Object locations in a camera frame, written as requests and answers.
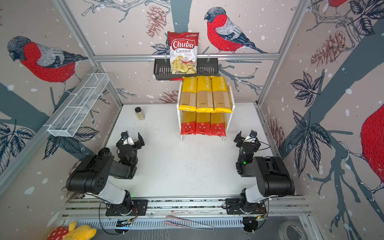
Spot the red pasta bag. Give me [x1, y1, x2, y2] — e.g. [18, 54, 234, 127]
[195, 113, 211, 136]
[210, 113, 227, 137]
[181, 111, 196, 135]

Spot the yellow plush toy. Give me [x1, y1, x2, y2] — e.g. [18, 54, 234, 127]
[63, 222, 97, 240]

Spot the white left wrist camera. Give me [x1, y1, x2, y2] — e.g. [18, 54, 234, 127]
[123, 137, 135, 146]

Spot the large spice jar black lid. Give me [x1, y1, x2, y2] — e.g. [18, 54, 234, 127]
[98, 148, 112, 158]

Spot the yellow spaghetti bag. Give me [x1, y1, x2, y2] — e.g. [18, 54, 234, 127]
[211, 76, 233, 113]
[179, 77, 197, 112]
[196, 76, 214, 113]

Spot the black hanging wire basket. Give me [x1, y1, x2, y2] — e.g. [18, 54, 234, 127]
[154, 58, 219, 81]

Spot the white wire mesh basket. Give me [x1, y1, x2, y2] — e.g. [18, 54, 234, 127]
[48, 73, 110, 137]

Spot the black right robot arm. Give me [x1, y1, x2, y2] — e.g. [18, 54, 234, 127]
[234, 130, 295, 204]

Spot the metal base rail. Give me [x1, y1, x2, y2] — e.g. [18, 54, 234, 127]
[59, 196, 311, 233]

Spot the red strawberry plush toy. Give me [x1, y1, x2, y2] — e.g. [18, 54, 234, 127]
[46, 226, 69, 240]

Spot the white frame wooden shelf rack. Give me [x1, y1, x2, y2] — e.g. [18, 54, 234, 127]
[176, 78, 236, 142]

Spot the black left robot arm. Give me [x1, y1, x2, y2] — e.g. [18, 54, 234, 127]
[66, 131, 145, 206]

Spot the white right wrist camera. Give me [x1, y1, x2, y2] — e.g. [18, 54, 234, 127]
[244, 135, 256, 143]

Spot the Chuba cassava chips bag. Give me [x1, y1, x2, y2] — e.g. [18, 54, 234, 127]
[168, 32, 199, 62]

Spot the white tape roll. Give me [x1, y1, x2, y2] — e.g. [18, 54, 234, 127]
[279, 221, 307, 240]

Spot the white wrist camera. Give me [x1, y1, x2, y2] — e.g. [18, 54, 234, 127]
[123, 137, 135, 146]
[244, 135, 256, 143]

